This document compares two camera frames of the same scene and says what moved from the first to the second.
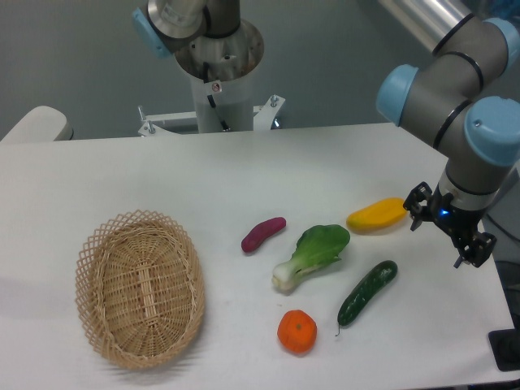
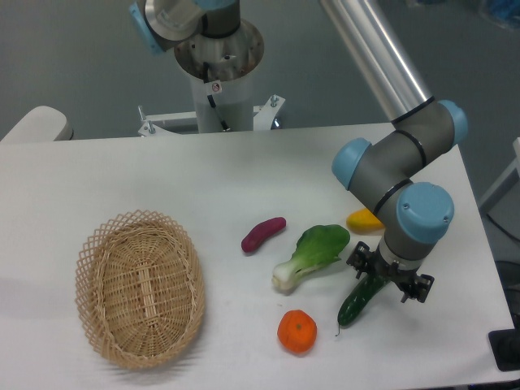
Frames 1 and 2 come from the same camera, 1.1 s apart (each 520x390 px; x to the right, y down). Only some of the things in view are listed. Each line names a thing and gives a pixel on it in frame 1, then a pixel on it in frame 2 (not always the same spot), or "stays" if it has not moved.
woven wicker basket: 140,289 stays
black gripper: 460,223 → 413,283
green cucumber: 366,290 stays
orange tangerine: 296,331 stays
